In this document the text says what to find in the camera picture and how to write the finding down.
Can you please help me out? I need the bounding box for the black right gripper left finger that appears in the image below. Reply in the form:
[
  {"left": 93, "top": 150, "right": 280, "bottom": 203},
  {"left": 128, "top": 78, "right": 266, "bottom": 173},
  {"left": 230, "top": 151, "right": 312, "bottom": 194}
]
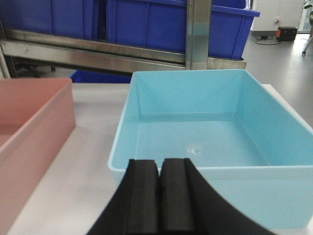
[{"left": 88, "top": 159, "right": 159, "bottom": 235}]

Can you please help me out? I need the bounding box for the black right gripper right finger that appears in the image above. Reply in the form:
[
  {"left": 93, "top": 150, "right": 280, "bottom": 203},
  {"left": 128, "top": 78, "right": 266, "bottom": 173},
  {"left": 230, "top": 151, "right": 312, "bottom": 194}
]
[{"left": 160, "top": 158, "right": 272, "bottom": 235}]

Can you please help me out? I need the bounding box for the light blue plastic box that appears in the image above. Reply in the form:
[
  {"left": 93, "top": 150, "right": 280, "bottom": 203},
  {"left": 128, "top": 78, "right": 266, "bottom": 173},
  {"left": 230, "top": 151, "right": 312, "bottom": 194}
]
[{"left": 108, "top": 69, "right": 313, "bottom": 229}]

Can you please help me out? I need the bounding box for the pink plastic box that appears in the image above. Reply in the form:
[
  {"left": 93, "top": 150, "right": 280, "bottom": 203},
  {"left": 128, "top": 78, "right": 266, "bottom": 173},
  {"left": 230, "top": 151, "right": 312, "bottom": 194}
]
[{"left": 0, "top": 78, "right": 75, "bottom": 235}]

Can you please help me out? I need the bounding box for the stainless steel shelf rack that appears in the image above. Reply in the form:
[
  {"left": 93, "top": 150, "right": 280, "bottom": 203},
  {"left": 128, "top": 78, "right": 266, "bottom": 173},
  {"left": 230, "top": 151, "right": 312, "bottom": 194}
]
[{"left": 0, "top": 0, "right": 246, "bottom": 79}]

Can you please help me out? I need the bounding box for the blue bin under rack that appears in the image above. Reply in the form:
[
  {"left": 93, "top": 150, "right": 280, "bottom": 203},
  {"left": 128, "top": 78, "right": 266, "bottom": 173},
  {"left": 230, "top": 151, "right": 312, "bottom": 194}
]
[{"left": 70, "top": 70, "right": 131, "bottom": 83}]

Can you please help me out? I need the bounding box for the blue bin right on rack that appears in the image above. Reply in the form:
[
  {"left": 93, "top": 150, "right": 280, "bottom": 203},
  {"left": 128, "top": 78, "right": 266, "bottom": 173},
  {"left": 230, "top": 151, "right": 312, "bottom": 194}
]
[{"left": 107, "top": 0, "right": 260, "bottom": 59}]

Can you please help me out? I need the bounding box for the blue bin on rack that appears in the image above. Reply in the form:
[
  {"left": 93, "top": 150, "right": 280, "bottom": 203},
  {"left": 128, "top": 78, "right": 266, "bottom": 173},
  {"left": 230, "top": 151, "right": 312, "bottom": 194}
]
[
  {"left": 0, "top": 0, "right": 106, "bottom": 40},
  {"left": 107, "top": 0, "right": 260, "bottom": 59}
]

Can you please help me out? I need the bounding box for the black orange box on floor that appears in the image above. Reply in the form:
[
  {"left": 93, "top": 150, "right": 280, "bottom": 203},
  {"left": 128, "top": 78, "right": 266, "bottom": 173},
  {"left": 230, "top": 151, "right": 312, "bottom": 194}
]
[{"left": 276, "top": 26, "right": 297, "bottom": 41}]

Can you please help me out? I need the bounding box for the blue bin middle on rack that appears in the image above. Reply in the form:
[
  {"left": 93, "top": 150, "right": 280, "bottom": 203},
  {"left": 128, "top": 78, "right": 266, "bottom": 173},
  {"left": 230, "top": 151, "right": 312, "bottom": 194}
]
[{"left": 0, "top": 0, "right": 106, "bottom": 40}]

